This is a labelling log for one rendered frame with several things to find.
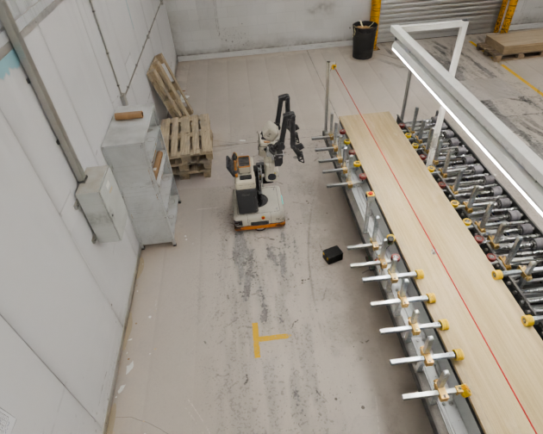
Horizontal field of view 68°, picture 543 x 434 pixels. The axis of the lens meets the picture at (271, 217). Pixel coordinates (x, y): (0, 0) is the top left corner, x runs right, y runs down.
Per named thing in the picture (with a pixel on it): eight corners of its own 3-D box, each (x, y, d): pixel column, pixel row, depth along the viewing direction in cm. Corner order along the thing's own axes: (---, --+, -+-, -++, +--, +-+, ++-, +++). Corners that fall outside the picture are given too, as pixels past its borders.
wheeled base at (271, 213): (234, 232, 523) (233, 219, 507) (234, 201, 570) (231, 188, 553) (285, 227, 526) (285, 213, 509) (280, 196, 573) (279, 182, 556)
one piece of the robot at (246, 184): (239, 222, 518) (231, 170, 462) (238, 195, 558) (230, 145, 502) (265, 220, 519) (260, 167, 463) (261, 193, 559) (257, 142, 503)
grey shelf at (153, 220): (141, 250, 515) (100, 147, 410) (150, 204, 581) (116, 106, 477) (176, 245, 517) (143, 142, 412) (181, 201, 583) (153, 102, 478)
